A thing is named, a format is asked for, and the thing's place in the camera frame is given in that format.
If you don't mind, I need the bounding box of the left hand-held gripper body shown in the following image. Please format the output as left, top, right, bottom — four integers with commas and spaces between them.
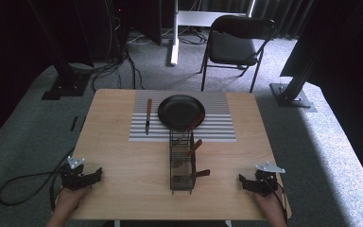
59, 155, 93, 192

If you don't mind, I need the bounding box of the grey striped placemat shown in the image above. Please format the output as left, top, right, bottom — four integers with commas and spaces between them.
129, 90, 237, 143

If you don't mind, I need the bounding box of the black wire cutlery rack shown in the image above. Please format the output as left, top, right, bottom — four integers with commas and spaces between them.
168, 128, 198, 196

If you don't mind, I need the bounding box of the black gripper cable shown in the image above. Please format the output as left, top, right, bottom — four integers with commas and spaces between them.
0, 147, 77, 212
266, 180, 290, 225

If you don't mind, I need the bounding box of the person's left hand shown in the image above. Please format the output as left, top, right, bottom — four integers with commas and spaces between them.
56, 186, 90, 219

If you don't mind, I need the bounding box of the person's right hand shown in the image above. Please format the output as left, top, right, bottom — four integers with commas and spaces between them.
252, 188, 285, 222

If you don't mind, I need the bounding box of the wooden handled knife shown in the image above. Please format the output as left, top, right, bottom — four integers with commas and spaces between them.
145, 97, 153, 136

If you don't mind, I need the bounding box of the black frying pan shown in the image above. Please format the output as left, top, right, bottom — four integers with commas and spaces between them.
157, 95, 206, 131

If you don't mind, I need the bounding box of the black metal stand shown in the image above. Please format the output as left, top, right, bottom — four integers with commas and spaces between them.
27, 0, 92, 101
268, 46, 318, 114

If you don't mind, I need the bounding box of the wooden handled fork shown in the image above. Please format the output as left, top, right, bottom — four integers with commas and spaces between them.
172, 168, 212, 184
172, 113, 205, 147
171, 138, 203, 168

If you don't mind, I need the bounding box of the black folding chair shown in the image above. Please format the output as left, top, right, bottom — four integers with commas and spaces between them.
199, 14, 278, 94

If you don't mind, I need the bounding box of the bundle of floor cables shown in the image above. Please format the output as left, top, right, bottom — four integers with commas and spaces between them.
89, 27, 147, 93

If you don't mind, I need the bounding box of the white desk frame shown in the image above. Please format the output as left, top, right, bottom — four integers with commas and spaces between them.
169, 0, 257, 67

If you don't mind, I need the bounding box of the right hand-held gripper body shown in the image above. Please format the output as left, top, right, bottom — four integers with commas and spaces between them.
249, 161, 286, 199

